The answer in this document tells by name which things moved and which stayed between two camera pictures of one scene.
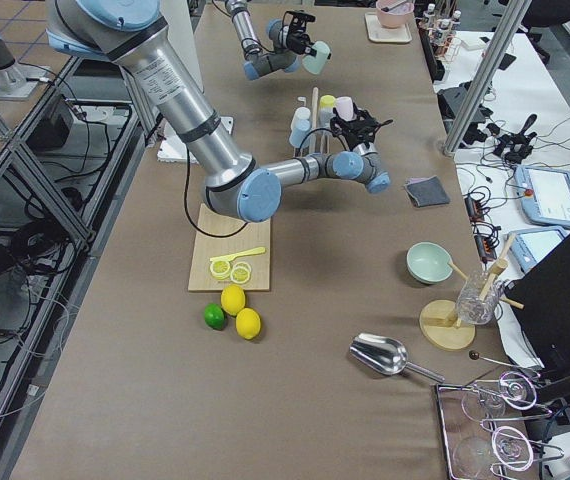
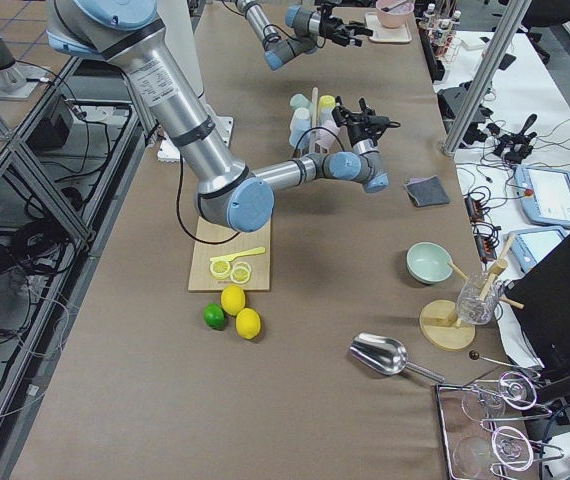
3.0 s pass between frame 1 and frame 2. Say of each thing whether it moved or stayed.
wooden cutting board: stayed
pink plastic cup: moved
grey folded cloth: stayed
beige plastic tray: stayed
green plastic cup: moved
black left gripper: moved
